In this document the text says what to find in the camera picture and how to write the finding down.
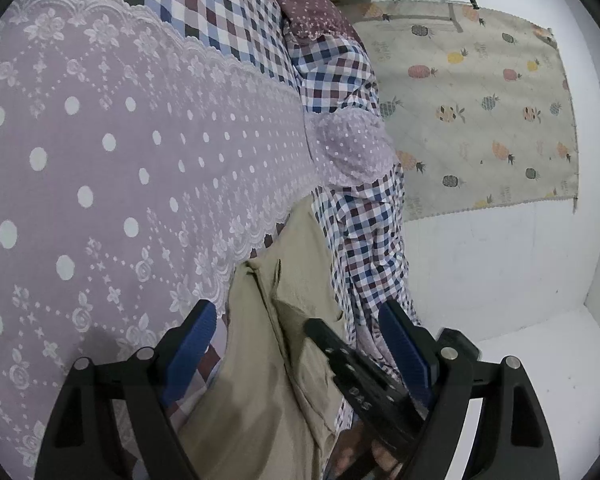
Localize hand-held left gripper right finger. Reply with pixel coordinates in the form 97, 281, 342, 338
379, 300, 561, 480

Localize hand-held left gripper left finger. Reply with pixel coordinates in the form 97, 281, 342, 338
34, 301, 217, 480

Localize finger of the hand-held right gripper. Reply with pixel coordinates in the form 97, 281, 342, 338
303, 316, 367, 377

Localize beige pants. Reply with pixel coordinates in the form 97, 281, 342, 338
176, 194, 352, 480

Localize person's right hand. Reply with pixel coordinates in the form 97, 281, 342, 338
336, 421, 406, 480

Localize checkered quilt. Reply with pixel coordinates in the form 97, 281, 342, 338
276, 0, 424, 377

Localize pineapple print wall cloth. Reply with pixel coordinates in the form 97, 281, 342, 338
351, 1, 582, 222

